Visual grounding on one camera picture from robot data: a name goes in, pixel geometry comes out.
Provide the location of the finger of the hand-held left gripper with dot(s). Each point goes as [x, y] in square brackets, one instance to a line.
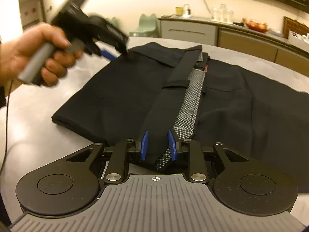
[107, 52]

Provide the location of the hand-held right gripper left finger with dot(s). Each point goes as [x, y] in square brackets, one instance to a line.
[144, 146]

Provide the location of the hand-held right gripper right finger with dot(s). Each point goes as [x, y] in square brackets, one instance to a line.
[172, 147]

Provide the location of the black jacket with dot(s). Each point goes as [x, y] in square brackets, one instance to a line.
[115, 96]

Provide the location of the person's left hand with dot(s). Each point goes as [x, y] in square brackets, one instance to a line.
[21, 46]

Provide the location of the green child chair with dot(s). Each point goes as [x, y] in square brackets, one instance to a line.
[144, 25]

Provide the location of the white door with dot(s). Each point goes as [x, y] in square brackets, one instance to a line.
[31, 19]

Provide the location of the yellow-green cup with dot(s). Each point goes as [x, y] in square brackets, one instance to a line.
[179, 11]

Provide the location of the grey and tan sideboard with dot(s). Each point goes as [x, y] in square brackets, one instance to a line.
[188, 30]

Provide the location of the white power strip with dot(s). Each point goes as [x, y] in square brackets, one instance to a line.
[187, 16]

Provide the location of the white charger plug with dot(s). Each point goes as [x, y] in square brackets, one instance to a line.
[188, 11]

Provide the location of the clear glass cup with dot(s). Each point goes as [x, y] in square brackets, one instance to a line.
[229, 16]
[215, 14]

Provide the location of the white tray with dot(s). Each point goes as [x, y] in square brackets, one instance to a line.
[221, 20]

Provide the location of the tall clear glass carafe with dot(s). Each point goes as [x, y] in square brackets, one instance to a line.
[222, 12]

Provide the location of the small black box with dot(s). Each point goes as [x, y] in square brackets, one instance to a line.
[239, 24]

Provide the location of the red fruit bowl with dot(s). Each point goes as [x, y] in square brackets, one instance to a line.
[257, 28]

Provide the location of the clear glass dish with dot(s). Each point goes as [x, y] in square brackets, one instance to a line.
[274, 32]

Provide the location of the white storage basket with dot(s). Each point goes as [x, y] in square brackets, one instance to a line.
[298, 40]

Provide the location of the wooden framed board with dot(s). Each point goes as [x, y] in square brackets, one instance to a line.
[293, 24]

